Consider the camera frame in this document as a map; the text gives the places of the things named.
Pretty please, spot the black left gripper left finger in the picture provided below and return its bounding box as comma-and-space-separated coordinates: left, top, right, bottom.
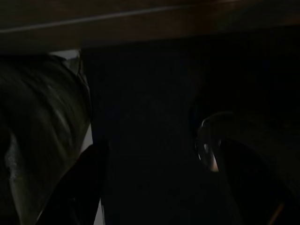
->
37, 140, 110, 225

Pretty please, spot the crumpled grey-green plastic bag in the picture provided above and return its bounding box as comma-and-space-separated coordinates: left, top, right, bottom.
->
0, 53, 93, 225

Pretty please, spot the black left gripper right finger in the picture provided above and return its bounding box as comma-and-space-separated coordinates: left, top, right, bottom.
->
218, 138, 300, 225

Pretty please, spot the brown drawer front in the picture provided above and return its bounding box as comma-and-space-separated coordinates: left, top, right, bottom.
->
0, 0, 300, 56

